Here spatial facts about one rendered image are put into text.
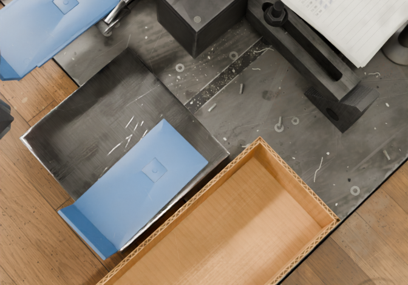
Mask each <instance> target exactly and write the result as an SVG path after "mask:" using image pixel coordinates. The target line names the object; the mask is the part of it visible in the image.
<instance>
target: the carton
mask: <svg viewBox="0 0 408 285"><path fill-rule="evenodd" d="M340 221H341V220H340V219H339V218H338V217H337V216H336V215H335V214H334V213H333V212H332V211H331V210H330V209H329V207H328V206H327V205H326V204H325V203H324V202H323V201H322V200H321V199H320V198H319V197H318V196H317V195H316V194H315V193H314V192H313V190H312V189H311V188H310V187H309V186H308V185H307V184H306V183H305V182H304V181H303V180H302V179H301V178H300V177H299V176H298V175H297V174H296V173H295V172H294V171H293V170H292V169H291V168H290V167H289V166H288V165H287V164H286V163H285V162H284V161H283V160H282V159H281V157H280V156H279V155H278V154H277V153H276V152H275V151H274V150H273V149H272V148H271V147H270V146H269V145H268V144H267V143H266V142H265V141H264V139H263V138H261V136H259V137H258V138H257V139H256V140H255V141H254V142H253V143H252V144H251V145H250V146H248V147H247V148H246V149H245V150H244V151H243V152H242V153H240V154H239V155H238V156H237V157H236V158H235V159H234V160H233V161H232V162H231V163H230V164H228V165H227V166H226V167H225V168H224V169H223V170H222V171H221V172H220V173H219V174H218V175H216V176H215V177H214V178H213V179H212V180H211V181H210V182H208V183H207V184H206V185H205V186H204V187H203V188H202V189H201V190H200V191H199V192H198V193H196V194H195V195H194V196H193V197H192V198H191V199H190V200H189V201H188V202H187V203H186V204H185V205H183V206H182V207H181V208H180V209H179V210H178V211H176V212H175V213H174V214H173V215H172V216H171V217H170V218H169V219H168V220H167V221H166V222H164V223H163V224H162V225H161V226H160V227H159V228H158V229H156V231H155V232H154V233H153V234H151V235H150V236H149V237H148V238H147V239H146V240H144V241H143V242H142V243H141V244H140V245H139V246H138V247H137V248H136V249H135V250H134V251H133V252H131V253H130V254H129V255H128V256H127V257H126V258H125V259H124V260H122V262H121V263H119V264H118V265H117V266H116V267H115V268H114V269H113V270H111V271H110V272H109V273H108V274H107V275H106V276H105V277H104V278H103V279H102V280H101V281H99V282H98V283H97V284H96V285H275V284H276V283H277V282H278V281H279V280H280V279H281V278H282V277H283V276H284V275H285V274H286V273H288V272H289V271H290V270H291V269H292V268H293V267H294V266H295V265H296V264H297V263H298V262H299V261H300V260H301V259H302V258H303V257H304V256H305V255H306V254H307V253H308V252H309V251H310V250H311V249H312V248H313V247H314V246H315V245H316V244H317V243H318V242H319V241H320V240H321V239H322V238H323V237H325V236H326V235H327V234H328V233H329V232H330V231H331V230H332V229H333V228H334V227H335V226H336V225H337V224H338V223H339V222H340Z"/></svg>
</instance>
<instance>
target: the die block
mask: <svg viewBox="0 0 408 285"><path fill-rule="evenodd" d="M247 2H248V0H238V1H236V2H235V3H234V4H233V5H232V6H231V7H230V8H228V9H227V10H226V11H225V12H223V13H222V14H221V15H220V16H219V17H218V18H216V19H215V20H214V21H213V22H212V23H211V24H210V25H208V26H207V27H206V28H205V29H203V30H202V31H201V32H200V33H199V34H198V35H196V34H195V33H194V32H193V31H192V30H191V29H190V28H189V27H188V26H187V25H186V24H185V23H184V22H183V21H182V20H181V19H180V18H179V17H178V16H177V15H176V14H175V13H174V12H173V11H172V10H171V9H170V8H169V7H168V6H167V5H166V4H165V3H164V2H163V1H162V0H157V21H158V22H159V23H160V24H161V25H162V26H163V27H164V28H165V29H166V30H167V31H168V32H169V33H170V35H171V36H172V37H173V38H174V39H175V40H176V41H177V42H178V43H179V44H180V45H181V46H182V47H183V48H184V49H185V50H186V51H187V52H188V53H189V54H190V56H192V57H193V59H195V58H197V57H198V56H199V55H200V54H201V53H202V52H204V51H205V50H206V49H207V48H208V47H209V46H210V45H212V44H213V43H214V42H215V41H217V40H218V39H219V38H220V37H221V36H222V35H223V34H225V33H226V32H227V31H228V30H229V29H230V28H232V27H233V26H234V25H235V24H236V23H238V22H239V21H240V20H241V19H242V18H243V17H244V16H246V8H247Z"/></svg>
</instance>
